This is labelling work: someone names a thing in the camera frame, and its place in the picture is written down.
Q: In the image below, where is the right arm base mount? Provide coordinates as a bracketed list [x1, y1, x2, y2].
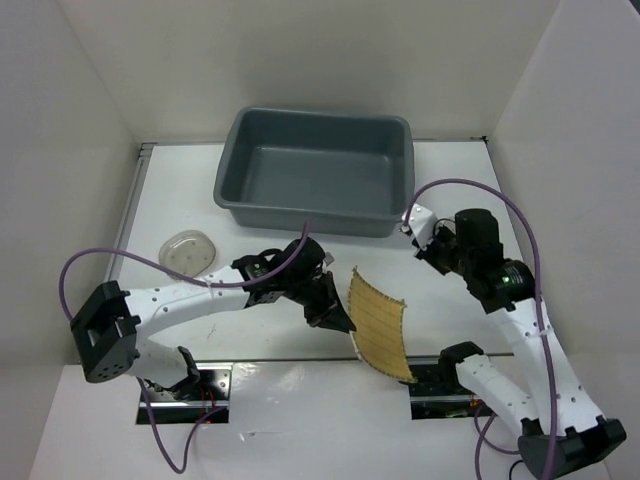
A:
[401, 357, 483, 420]

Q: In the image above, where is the bamboo mat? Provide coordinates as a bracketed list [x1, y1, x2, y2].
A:
[348, 268, 417, 384]

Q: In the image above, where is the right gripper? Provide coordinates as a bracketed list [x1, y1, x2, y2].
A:
[412, 220, 473, 276]

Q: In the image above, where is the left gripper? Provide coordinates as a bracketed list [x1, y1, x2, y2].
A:
[283, 270, 355, 333]

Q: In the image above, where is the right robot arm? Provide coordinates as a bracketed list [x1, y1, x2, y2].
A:
[402, 206, 627, 479]

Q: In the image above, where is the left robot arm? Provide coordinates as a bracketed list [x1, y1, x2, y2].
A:
[70, 237, 357, 400]

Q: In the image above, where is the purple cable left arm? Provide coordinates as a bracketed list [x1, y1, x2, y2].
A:
[58, 221, 314, 475]

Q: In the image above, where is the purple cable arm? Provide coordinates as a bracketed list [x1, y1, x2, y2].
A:
[403, 178, 562, 480]
[58, 221, 314, 475]

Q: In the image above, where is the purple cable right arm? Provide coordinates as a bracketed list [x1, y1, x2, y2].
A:
[403, 178, 562, 480]

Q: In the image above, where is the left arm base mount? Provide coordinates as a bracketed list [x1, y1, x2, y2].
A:
[143, 362, 233, 425]

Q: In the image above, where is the grey plastic bin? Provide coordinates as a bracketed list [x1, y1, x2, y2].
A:
[213, 107, 415, 238]

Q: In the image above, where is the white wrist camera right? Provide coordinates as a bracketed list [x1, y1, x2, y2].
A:
[400, 203, 438, 250]

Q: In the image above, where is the clear plate left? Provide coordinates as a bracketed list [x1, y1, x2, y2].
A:
[158, 230, 217, 277]

